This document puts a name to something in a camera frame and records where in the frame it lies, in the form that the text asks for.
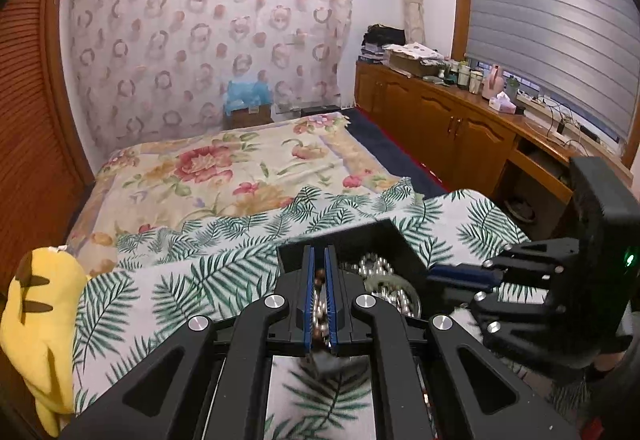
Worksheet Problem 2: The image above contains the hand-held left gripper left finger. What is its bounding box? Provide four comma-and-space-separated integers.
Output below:
60, 245, 318, 440

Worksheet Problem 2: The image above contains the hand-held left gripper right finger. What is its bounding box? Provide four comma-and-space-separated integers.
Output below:
324, 245, 583, 440

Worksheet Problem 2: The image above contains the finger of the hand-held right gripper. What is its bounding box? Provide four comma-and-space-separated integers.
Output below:
470, 287, 566, 362
426, 239, 581, 291

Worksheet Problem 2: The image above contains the brown wooden bead bracelet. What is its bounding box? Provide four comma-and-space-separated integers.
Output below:
300, 269, 351, 378

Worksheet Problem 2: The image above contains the white pearl necklace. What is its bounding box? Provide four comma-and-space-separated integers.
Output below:
344, 252, 424, 319

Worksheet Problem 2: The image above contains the black box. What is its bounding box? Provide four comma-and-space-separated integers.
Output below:
276, 219, 429, 321

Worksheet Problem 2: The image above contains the green leaf print tablecloth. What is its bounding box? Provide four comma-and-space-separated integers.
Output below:
72, 177, 532, 440

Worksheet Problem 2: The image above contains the navy red-edged blanket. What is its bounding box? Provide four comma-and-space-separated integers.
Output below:
345, 107, 452, 199

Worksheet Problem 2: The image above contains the wooden sideboard cabinet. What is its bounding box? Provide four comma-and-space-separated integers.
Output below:
354, 60, 632, 231

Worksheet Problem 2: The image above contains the floral blanket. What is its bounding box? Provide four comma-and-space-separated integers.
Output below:
65, 112, 417, 261

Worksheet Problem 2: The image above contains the pink tissue pack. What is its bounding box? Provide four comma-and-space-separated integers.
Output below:
489, 92, 516, 115

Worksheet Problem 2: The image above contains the white power strip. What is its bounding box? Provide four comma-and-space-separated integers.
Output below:
517, 90, 552, 109

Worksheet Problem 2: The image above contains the pink bottle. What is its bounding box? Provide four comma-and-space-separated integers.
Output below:
481, 64, 505, 100

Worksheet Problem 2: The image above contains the small brown cardboard box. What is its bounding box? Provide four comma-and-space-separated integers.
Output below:
230, 104, 275, 131

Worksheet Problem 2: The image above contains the row of cosmetic bottles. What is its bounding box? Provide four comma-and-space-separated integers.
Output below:
437, 60, 484, 93

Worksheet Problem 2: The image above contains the cardboard box with white cloth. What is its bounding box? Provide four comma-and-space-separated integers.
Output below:
382, 42, 446, 78

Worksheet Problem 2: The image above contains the blue plastic bag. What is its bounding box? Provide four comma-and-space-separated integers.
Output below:
224, 80, 274, 117

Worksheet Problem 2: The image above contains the grey window blind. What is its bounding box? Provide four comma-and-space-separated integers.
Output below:
465, 0, 640, 147

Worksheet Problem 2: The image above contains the stack of dark clothes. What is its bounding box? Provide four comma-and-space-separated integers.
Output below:
361, 24, 406, 63

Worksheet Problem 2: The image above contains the yellow plush toy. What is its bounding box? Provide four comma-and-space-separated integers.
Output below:
0, 245, 94, 438

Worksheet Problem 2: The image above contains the circle print curtain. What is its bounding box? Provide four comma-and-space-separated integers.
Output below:
62, 0, 354, 161

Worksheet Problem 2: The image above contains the wooden louvred wardrobe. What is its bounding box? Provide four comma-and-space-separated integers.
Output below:
0, 0, 97, 291

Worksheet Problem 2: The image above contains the black charger cable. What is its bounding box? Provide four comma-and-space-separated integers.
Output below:
544, 104, 592, 147

